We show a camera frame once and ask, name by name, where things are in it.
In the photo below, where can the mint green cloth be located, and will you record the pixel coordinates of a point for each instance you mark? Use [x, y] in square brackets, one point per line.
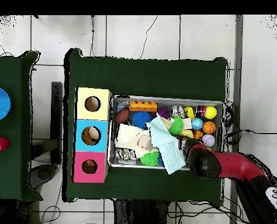
[167, 147]

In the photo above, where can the yellow plush toy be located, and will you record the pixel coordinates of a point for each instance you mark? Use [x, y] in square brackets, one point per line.
[187, 133]

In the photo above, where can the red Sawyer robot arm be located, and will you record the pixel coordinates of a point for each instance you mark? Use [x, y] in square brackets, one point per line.
[234, 163]

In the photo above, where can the silver mesh bin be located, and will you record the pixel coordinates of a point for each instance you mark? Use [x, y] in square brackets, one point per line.
[170, 100]

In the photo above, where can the wooden three-hole box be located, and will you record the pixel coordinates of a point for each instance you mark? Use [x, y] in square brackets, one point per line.
[82, 144]

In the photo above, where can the blue spiky rubber ball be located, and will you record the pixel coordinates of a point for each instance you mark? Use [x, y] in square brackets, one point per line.
[140, 119]

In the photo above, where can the cream cloth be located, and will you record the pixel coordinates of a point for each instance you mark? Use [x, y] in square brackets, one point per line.
[129, 137]

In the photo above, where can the orange building brick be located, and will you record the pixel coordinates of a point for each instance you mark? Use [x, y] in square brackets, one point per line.
[143, 106]

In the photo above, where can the green spiky rubber ball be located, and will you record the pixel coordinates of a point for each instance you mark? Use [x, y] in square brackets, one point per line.
[150, 159]

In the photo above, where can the green spiky toy with eyes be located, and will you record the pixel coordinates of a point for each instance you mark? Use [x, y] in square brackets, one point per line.
[176, 126]

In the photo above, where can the dark green tablecloth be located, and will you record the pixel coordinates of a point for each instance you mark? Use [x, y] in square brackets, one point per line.
[140, 77]
[7, 175]

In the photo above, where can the globe print ball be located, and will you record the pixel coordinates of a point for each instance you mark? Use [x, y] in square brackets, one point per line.
[197, 124]

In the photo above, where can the orange basketball toy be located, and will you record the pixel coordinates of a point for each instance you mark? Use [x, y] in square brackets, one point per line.
[209, 127]

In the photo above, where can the white baseball toy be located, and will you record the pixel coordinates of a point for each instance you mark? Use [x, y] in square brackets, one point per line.
[208, 140]

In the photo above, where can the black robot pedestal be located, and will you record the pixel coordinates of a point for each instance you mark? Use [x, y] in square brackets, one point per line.
[138, 214]

